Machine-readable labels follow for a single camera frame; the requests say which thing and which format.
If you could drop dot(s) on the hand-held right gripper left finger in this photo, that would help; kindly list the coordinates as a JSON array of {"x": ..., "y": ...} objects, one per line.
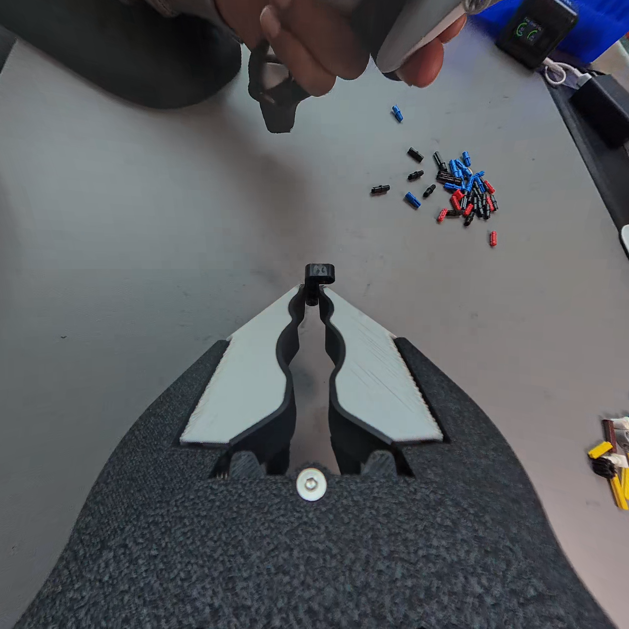
[{"x": 236, "y": 388}]

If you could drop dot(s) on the black padded cushion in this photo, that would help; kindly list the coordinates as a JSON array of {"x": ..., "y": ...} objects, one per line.
[{"x": 123, "y": 49}]

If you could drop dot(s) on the pile of small connector pins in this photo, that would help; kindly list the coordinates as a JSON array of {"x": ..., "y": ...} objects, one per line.
[{"x": 471, "y": 196}]

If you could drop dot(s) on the dark toy gear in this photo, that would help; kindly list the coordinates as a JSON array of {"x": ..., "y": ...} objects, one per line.
[{"x": 605, "y": 469}]

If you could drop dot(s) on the black power adapter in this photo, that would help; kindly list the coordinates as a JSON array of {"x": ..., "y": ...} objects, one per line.
[{"x": 604, "y": 108}]

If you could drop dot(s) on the black toy connector piece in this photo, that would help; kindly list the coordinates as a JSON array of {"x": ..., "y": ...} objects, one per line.
[{"x": 319, "y": 271}]

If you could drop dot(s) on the white toy connector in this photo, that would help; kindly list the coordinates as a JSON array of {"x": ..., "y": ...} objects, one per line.
[{"x": 620, "y": 460}]

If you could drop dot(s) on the blue storage bin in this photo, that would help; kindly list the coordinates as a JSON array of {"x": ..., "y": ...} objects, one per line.
[{"x": 589, "y": 29}]

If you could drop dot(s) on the person's left hand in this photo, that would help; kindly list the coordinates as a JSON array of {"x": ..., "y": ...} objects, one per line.
[{"x": 304, "y": 44}]

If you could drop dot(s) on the blue connector pin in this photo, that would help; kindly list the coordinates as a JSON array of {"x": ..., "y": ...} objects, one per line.
[
  {"x": 412, "y": 199},
  {"x": 397, "y": 113}
]

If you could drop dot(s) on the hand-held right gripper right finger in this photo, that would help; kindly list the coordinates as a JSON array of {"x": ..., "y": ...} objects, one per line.
[{"x": 383, "y": 388}]

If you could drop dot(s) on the black desk strip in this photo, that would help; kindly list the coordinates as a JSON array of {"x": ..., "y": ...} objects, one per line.
[{"x": 604, "y": 167}]

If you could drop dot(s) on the grey toy connector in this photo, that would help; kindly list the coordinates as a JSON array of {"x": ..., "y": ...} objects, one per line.
[{"x": 623, "y": 432}]

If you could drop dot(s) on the black device with green display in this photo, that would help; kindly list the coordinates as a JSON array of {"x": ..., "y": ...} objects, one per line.
[{"x": 535, "y": 29}]

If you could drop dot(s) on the brown toy axle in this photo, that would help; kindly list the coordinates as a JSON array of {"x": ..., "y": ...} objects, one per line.
[{"x": 608, "y": 432}]

